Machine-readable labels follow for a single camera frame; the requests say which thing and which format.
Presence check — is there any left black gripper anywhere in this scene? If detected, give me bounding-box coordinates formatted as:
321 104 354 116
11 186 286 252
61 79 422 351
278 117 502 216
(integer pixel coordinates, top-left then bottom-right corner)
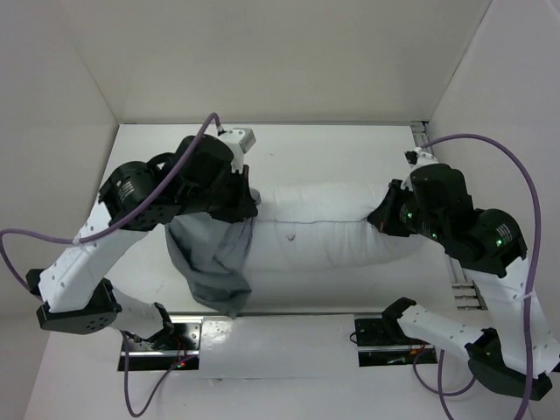
178 162 258 223

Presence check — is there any grey pillowcase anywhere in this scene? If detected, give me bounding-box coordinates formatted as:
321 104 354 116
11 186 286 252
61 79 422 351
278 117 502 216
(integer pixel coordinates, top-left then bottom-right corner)
165 213 256 319

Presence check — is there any white pillow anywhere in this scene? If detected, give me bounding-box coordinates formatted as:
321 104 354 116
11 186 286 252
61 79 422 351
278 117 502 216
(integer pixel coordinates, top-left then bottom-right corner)
245 183 428 272

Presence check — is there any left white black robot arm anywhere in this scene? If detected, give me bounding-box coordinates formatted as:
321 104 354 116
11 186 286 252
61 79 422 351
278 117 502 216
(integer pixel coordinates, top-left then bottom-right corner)
26 128 259 349

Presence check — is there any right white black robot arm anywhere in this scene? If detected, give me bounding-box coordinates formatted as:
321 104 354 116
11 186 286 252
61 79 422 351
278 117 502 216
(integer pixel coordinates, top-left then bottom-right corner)
367 164 559 401

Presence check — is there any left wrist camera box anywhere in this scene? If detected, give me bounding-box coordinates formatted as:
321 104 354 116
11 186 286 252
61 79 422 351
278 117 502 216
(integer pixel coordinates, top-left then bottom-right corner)
218 128 256 173

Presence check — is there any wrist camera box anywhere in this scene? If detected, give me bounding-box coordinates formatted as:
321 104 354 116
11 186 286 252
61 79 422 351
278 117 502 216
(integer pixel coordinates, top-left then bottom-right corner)
404 147 438 172
218 128 256 173

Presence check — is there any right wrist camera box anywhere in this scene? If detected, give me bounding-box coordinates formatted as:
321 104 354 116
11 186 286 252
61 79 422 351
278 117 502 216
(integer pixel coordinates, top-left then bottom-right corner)
404 147 438 172

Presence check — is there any aluminium rail frame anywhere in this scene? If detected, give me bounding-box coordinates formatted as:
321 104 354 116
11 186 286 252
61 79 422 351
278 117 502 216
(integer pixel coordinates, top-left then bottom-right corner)
410 121 487 311

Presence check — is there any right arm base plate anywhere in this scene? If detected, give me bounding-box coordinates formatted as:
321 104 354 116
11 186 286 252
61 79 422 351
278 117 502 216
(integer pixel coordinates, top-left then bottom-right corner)
349 314 438 368

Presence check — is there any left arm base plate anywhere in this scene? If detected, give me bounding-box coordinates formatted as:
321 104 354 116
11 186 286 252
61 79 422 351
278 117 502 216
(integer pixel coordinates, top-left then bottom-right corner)
117 314 203 372

